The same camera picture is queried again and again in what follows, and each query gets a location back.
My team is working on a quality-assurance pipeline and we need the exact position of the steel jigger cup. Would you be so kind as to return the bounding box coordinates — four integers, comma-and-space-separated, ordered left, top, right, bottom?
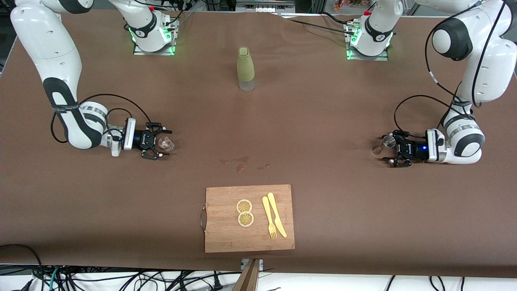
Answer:
372, 135, 397, 155

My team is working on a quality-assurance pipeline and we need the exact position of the brown table cover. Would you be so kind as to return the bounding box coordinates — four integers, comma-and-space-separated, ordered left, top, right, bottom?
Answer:
0, 7, 517, 279

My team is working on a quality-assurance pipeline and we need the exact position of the olive bottle with clear base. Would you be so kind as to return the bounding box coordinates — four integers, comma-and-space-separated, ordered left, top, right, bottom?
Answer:
237, 47, 256, 92

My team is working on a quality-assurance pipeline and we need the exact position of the wooden cutting board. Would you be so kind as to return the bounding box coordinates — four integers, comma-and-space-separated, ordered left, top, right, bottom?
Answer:
200, 184, 295, 253

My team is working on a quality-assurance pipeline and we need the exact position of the yellow plastic fork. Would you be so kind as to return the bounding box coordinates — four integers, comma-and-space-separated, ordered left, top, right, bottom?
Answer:
262, 196, 277, 240

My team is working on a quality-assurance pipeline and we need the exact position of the yellow plastic knife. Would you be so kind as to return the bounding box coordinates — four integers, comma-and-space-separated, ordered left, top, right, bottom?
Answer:
267, 192, 288, 238

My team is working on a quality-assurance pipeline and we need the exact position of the wooden beam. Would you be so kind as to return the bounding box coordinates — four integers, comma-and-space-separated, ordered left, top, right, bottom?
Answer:
232, 259, 260, 291

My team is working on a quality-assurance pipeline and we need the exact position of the grey power strip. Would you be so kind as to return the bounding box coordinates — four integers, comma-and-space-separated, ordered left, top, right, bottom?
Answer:
235, 0, 295, 13

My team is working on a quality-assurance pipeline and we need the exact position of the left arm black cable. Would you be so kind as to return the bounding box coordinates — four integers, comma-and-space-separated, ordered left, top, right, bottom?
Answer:
394, 0, 507, 140

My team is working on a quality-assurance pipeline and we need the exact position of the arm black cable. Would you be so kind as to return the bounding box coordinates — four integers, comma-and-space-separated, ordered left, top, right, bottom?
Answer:
394, 0, 507, 140
50, 94, 152, 144

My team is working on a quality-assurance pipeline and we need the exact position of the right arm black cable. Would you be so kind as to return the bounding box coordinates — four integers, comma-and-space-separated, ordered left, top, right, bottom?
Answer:
50, 94, 152, 144

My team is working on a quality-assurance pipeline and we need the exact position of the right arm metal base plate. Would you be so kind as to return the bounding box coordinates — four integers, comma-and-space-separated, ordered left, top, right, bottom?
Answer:
133, 18, 177, 56

